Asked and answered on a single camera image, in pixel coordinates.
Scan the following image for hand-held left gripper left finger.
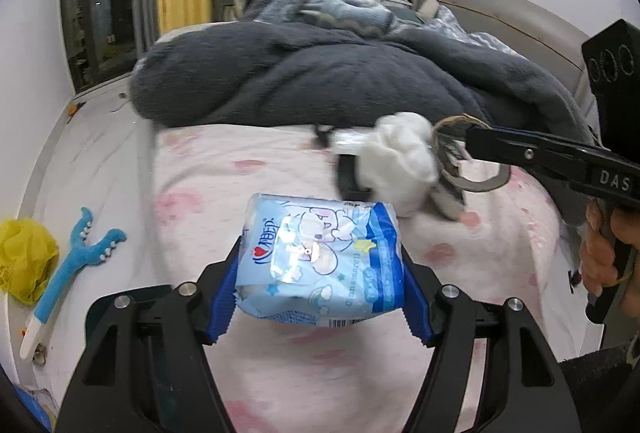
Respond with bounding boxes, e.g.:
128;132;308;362
55;238;241;433

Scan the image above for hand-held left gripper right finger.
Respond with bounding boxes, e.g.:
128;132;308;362
402;258;583;433

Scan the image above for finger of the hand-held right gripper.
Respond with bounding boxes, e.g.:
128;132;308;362
467;126;601;184

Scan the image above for light blue tissue packet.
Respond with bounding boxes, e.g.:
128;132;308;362
235;193;406;329

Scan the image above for white plush keychain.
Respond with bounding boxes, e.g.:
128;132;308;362
357;112;513;220

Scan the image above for small black device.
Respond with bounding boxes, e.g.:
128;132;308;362
334;153;373;201

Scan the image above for person's right hand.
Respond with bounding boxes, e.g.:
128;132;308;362
579;203;640;296

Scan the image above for beige padded headboard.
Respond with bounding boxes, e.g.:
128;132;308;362
425;0;593;114

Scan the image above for pink printed bed sheet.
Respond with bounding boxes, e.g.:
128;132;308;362
150;123;608;433

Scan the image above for light blue wavy quilt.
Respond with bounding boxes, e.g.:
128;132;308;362
435;6;531;61

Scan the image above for blue forked plush toy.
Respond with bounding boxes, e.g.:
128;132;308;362
20;207;128;360

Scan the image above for clear plastic wrapper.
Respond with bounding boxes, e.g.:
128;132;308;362
327;127;378;155

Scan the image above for person's dark clothing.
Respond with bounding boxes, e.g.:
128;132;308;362
557;333;640;433

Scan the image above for blue patterned fleece blanket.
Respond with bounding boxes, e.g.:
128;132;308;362
245;0;401;39

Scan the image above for dark grey fleece blanket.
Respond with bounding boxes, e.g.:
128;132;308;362
129;20;601;234

